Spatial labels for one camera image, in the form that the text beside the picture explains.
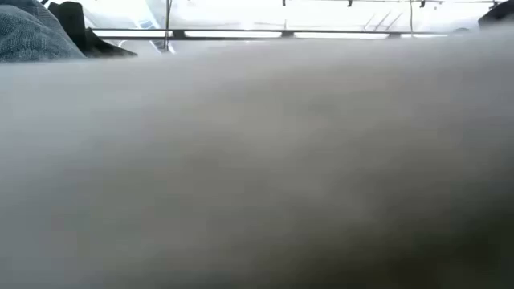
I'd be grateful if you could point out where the black overhead light rail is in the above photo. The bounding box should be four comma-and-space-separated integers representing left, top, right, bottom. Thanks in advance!
90, 26, 451, 40

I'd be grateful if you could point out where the blue striped towel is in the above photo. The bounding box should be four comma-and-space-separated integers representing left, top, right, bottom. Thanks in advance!
0, 0, 86, 63

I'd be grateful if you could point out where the white grey patterned cloth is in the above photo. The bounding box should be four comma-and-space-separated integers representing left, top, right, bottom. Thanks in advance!
0, 26, 514, 289

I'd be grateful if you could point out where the thin hanging cable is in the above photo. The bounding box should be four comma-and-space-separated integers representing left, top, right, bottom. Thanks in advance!
162, 0, 174, 53

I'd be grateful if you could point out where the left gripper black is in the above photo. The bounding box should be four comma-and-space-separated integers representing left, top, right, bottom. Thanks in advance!
47, 1, 138, 58

